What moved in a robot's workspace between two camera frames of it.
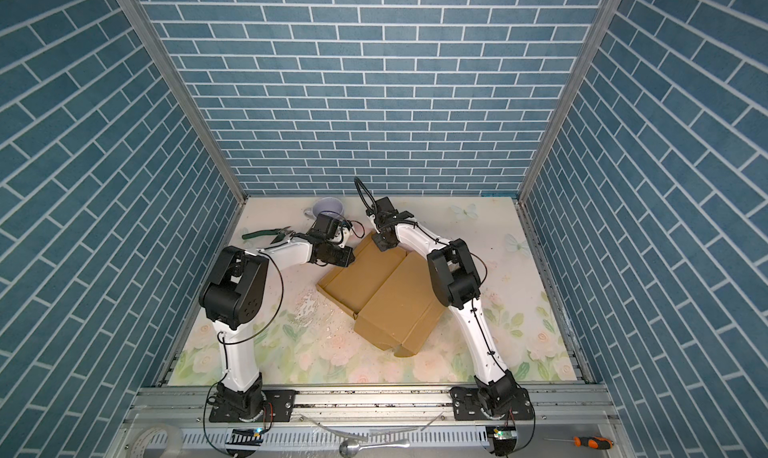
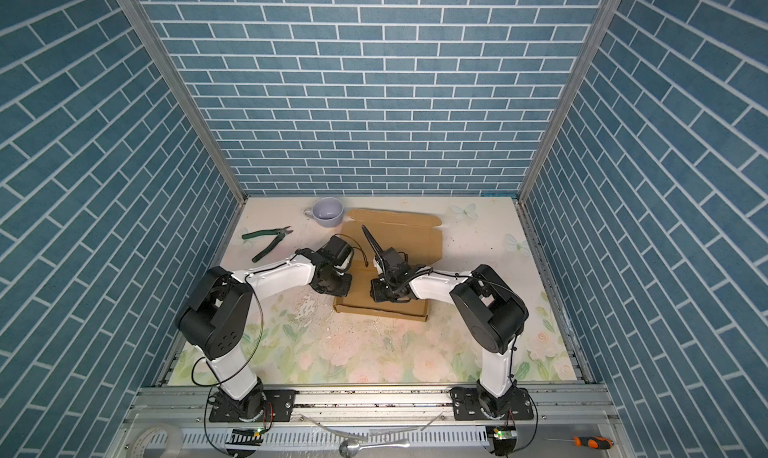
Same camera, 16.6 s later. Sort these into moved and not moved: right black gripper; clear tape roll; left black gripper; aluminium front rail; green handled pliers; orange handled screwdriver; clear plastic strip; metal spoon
Moved: right black gripper; left black gripper
Not moved: orange handled screwdriver; clear tape roll; aluminium front rail; metal spoon; clear plastic strip; green handled pliers
